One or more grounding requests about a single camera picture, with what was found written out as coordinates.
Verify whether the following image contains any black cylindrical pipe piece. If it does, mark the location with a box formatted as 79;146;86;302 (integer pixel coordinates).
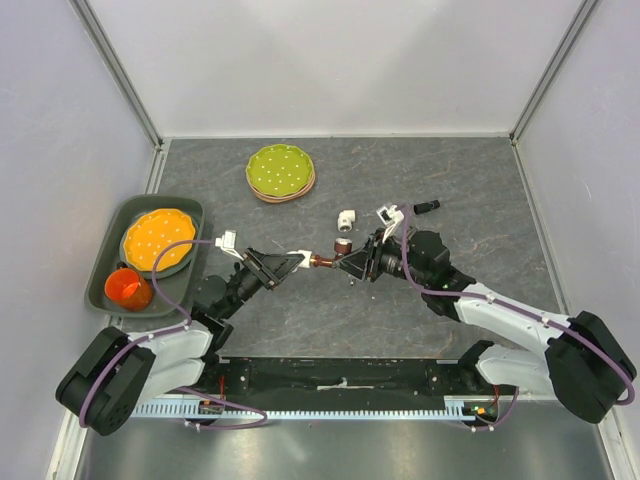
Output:
413;200;441;215

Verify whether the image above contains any white elbow pipe fitting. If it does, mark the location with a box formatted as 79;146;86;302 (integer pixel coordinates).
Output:
288;249;313;272

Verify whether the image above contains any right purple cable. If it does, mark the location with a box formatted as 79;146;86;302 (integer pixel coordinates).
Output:
399;203;636;434

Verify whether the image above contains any second white elbow fitting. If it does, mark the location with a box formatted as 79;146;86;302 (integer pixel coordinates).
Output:
337;209;356;232

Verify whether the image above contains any purple cable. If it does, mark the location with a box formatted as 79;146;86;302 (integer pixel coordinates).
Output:
77;238;269;431
399;203;636;434

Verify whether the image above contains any dark green tray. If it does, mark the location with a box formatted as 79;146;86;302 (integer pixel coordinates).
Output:
85;194;205;318

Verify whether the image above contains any slotted cable duct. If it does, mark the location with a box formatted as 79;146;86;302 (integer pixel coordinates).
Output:
131;395;482;422

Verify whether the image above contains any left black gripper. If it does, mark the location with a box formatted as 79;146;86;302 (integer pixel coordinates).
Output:
221;245;305;319

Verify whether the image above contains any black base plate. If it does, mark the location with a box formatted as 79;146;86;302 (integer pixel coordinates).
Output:
190;357;515;412

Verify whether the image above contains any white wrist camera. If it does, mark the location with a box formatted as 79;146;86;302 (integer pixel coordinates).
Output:
376;203;405;243
214;230;246;261

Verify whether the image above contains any green dotted plate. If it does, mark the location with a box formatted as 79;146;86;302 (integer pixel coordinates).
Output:
245;144;315;198

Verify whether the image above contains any orange dotted plate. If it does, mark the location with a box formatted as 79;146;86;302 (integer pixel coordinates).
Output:
120;208;197;273

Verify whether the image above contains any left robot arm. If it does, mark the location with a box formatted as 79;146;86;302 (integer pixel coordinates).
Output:
55;249;312;436

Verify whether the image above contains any brown wooden plate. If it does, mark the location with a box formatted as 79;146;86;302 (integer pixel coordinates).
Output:
252;177;318;205

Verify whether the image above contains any orange plastic cup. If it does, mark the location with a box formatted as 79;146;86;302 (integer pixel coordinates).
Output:
104;268;153;312

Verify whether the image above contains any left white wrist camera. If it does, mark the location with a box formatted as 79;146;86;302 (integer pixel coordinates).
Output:
214;230;246;261

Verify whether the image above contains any dark green plate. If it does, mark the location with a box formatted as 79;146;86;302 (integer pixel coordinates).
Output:
119;250;194;279

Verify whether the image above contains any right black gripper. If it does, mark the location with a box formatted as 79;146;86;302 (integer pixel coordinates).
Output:
333;228;429;287

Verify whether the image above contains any pink plate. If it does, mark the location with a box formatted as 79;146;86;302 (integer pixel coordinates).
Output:
248;172;318;202

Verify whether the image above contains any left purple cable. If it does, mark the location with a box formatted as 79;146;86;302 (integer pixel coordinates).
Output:
77;238;269;431

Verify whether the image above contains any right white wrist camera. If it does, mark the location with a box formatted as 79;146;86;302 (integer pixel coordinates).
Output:
376;203;405;243

